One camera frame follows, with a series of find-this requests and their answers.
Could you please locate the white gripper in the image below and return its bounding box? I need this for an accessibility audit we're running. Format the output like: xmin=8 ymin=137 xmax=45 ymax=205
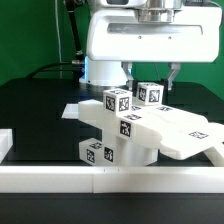
xmin=87 ymin=7 xmax=222 ymax=95

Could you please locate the white chair back part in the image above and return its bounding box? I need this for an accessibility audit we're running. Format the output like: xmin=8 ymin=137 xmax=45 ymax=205
xmin=78 ymin=100 xmax=224 ymax=160

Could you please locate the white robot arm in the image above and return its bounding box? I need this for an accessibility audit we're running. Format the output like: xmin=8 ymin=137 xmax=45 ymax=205
xmin=83 ymin=0 xmax=223 ymax=88

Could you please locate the white paper tag sheet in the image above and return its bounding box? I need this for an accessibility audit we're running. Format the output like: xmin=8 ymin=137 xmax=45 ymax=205
xmin=62 ymin=104 xmax=78 ymax=119

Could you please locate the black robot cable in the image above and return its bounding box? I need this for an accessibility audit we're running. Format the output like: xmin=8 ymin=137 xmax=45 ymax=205
xmin=25 ymin=0 xmax=86 ymax=79

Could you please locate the white thin cable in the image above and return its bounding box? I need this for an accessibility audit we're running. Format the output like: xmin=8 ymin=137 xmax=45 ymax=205
xmin=54 ymin=0 xmax=64 ymax=80

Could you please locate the white left fence wall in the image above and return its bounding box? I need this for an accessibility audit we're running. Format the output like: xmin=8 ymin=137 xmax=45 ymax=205
xmin=0 ymin=129 xmax=13 ymax=163

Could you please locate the white front fence wall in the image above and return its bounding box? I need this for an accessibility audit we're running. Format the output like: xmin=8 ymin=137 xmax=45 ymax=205
xmin=0 ymin=166 xmax=224 ymax=193

